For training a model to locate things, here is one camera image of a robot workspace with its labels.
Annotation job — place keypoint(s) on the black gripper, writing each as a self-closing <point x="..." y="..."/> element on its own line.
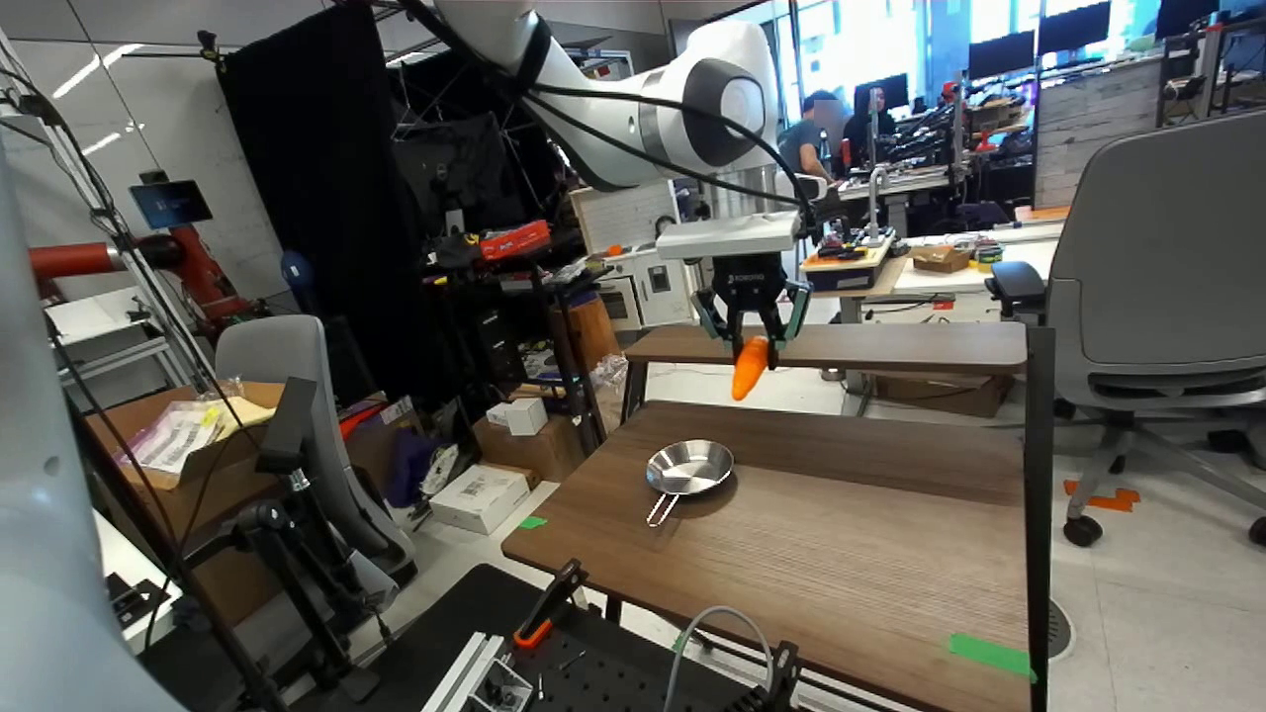
<point x="755" y="279"/>

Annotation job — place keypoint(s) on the orange carrot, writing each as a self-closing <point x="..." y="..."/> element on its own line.
<point x="749" y="377"/>

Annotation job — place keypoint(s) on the red industrial robot arm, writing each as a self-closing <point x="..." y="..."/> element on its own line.
<point x="64" y="258"/>

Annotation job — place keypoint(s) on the small steel frying pan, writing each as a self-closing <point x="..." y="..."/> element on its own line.
<point x="691" y="465"/>

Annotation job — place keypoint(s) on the white computer tower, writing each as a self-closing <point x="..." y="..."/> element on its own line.
<point x="672" y="299"/>

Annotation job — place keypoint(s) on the person in dark teal shirt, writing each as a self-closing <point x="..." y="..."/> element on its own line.
<point x="809" y="145"/>

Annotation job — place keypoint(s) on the black equipment rack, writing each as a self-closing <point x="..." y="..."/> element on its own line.
<point x="571" y="377"/>

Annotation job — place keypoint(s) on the person in black shirt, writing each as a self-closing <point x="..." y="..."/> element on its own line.
<point x="871" y="125"/>

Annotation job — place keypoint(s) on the small brown cardboard box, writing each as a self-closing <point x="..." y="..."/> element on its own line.
<point x="538" y="453"/>

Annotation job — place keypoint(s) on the white plastic bag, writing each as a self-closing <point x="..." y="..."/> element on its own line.
<point x="519" y="417"/>

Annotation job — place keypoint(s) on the green tape piece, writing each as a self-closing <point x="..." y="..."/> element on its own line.
<point x="992" y="655"/>
<point x="532" y="525"/>

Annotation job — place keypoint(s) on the flat white box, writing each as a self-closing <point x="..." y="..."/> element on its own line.
<point x="482" y="500"/>

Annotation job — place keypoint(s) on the black bar clamp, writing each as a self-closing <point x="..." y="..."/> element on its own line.
<point x="784" y="675"/>

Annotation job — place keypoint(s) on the large grey office chair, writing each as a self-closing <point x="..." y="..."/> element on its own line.
<point x="1162" y="261"/>

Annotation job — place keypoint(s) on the black curtain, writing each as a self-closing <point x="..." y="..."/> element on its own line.
<point x="319" y="198"/>

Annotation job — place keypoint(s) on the grey chair left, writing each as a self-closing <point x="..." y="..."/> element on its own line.
<point x="281" y="440"/>

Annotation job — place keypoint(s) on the open brown cardboard box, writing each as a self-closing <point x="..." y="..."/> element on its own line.
<point x="213" y="497"/>

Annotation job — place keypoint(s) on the white and yellow papers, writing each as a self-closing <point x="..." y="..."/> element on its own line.
<point x="185" y="427"/>

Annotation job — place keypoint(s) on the small black tablet screen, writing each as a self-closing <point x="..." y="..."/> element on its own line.
<point x="169" y="202"/>

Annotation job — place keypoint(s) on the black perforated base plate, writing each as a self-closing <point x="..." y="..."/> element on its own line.
<point x="596" y="675"/>

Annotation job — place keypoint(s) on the silver aluminium rail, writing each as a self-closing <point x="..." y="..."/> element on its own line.
<point x="458" y="678"/>

